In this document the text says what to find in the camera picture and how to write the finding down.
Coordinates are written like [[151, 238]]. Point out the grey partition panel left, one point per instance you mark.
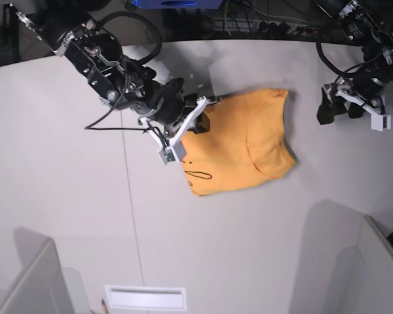
[[40, 286]]

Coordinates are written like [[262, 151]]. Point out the white paper label sheet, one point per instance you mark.
[[146, 298]]

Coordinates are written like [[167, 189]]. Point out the grey partition panel right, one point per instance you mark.
[[362, 279]]

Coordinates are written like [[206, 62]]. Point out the pencil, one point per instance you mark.
[[104, 307]]

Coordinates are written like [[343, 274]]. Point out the grey partition panel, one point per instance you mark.
[[40, 286], [362, 279]]

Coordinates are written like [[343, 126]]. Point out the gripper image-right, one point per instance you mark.
[[363, 84]]

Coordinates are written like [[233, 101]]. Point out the orange yellow T-shirt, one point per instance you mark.
[[244, 147]]

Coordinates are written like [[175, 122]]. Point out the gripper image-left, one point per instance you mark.
[[167, 105]]

